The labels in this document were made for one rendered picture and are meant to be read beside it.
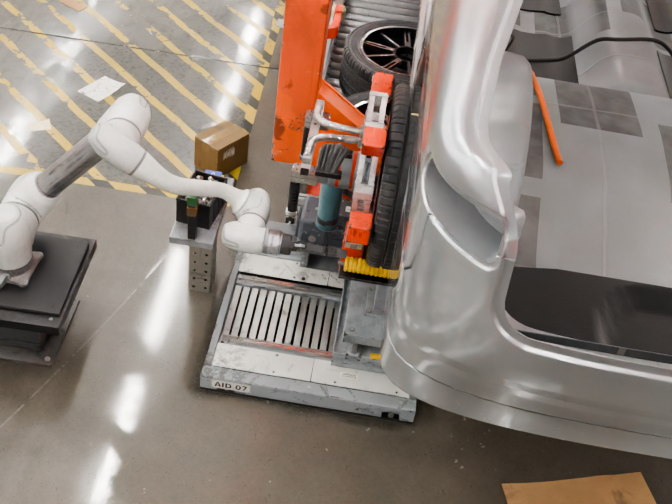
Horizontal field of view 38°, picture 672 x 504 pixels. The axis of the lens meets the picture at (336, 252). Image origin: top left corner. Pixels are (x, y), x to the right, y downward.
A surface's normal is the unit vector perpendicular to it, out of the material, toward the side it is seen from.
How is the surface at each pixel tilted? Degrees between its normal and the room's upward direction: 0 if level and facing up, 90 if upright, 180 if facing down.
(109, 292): 0
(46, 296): 3
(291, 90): 90
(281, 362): 0
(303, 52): 90
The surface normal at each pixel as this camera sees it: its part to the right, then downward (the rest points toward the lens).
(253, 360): 0.12, -0.75
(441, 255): -0.72, 0.37
